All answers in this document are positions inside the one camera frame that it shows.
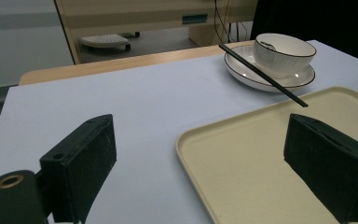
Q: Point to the black curtain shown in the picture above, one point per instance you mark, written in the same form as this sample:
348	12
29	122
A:
317	21

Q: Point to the black chopsticks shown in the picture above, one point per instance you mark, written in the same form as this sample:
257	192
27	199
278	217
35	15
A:
262	74

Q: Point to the white ribbed bowl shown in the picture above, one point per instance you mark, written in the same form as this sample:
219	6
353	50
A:
281	57

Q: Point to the cream plastic tray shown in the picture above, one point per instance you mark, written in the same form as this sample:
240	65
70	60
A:
254	168

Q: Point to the white black-rimmed plate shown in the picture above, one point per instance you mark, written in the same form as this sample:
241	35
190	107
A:
248	73

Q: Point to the beige wooden desk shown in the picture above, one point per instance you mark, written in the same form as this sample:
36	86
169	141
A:
130	15

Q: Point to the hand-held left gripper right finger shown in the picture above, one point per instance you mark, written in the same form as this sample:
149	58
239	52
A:
326	165

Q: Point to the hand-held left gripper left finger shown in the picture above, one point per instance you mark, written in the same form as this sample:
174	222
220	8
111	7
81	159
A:
77	168

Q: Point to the white wheeled platform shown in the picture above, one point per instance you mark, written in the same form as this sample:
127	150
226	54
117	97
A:
105	41

